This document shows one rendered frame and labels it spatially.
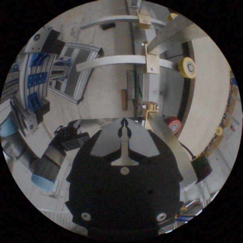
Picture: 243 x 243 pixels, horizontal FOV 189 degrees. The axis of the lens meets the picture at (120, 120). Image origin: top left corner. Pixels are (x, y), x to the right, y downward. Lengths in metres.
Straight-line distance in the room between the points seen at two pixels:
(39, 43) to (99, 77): 0.96
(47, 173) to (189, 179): 0.31
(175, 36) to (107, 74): 1.05
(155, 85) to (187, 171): 0.50
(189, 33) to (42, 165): 0.41
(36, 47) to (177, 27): 0.46
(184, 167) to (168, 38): 0.24
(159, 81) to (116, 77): 0.70
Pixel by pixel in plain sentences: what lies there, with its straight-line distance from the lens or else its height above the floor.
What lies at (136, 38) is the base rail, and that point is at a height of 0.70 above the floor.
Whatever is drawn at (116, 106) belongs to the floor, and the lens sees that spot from 1.20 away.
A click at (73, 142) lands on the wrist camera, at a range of 0.28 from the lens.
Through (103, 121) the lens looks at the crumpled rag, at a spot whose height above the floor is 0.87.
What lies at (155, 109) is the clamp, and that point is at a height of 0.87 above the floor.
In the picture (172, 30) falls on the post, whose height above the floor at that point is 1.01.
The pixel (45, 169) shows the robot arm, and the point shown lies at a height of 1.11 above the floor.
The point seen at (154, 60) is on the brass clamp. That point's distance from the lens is 0.29.
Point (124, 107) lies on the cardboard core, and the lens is 1.11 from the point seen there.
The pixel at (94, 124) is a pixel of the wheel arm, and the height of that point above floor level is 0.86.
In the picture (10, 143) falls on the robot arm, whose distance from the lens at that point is 0.30.
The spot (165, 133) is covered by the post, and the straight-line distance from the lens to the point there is 0.20.
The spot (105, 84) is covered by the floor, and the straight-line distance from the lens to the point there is 1.14.
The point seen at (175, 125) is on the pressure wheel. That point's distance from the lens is 0.34.
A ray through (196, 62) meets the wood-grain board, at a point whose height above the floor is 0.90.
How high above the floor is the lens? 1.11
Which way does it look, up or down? 59 degrees down
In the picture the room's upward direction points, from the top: 177 degrees counter-clockwise
